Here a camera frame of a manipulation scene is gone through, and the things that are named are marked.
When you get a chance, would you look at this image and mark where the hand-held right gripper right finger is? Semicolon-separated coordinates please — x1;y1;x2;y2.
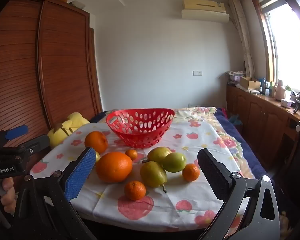
197;148;280;240

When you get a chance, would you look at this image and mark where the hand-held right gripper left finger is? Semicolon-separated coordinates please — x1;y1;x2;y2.
12;147;98;240

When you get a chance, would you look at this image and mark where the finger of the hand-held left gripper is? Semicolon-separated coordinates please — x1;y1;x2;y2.
0;124;29;145
16;134;51;158

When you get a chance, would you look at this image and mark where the small tangerine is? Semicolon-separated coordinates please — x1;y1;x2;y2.
124;181;146;201
182;163;200;182
125;149;138;161

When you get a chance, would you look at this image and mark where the large orange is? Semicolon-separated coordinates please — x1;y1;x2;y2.
95;152;133;183

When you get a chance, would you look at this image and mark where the round green apple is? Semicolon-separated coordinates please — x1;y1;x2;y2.
162;152;187;173

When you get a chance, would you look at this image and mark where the yellow-green pear with stem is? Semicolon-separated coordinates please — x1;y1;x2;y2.
140;161;168;193

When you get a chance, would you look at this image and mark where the red perforated plastic basket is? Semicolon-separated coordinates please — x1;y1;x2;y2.
106;108;175;148

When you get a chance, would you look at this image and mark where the person's left hand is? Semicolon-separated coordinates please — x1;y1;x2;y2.
0;177;17;223

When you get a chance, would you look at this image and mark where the yellow plush toy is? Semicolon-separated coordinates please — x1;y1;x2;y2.
47;112;90;148

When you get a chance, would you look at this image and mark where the medium orange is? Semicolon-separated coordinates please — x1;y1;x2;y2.
84;131;108;155

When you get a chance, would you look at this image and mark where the white strawberry print cloth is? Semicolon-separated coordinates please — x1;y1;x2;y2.
30;121;250;232

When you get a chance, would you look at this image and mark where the teal cloth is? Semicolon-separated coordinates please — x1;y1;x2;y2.
227;114;242;126

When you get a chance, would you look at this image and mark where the floral blanket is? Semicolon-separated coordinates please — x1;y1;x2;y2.
100;107;243;160

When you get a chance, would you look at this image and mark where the brown wooden wardrobe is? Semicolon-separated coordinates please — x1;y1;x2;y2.
0;0;103;147

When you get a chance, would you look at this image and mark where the brown wooden sideboard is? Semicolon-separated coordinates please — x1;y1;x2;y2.
226;84;300;180

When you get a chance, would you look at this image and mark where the open cardboard box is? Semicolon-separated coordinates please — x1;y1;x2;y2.
240;76;261;90

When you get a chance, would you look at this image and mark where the pile of packets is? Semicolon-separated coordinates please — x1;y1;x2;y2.
226;70;245;85

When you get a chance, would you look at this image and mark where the blue bottle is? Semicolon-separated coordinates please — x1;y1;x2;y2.
261;78;273;95

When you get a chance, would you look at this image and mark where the window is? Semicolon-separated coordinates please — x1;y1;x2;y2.
250;0;300;95

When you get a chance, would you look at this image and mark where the pale patterned curtain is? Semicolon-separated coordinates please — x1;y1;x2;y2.
229;0;255;78

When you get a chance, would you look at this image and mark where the wall air conditioner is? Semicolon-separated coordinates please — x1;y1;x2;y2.
181;0;230;22

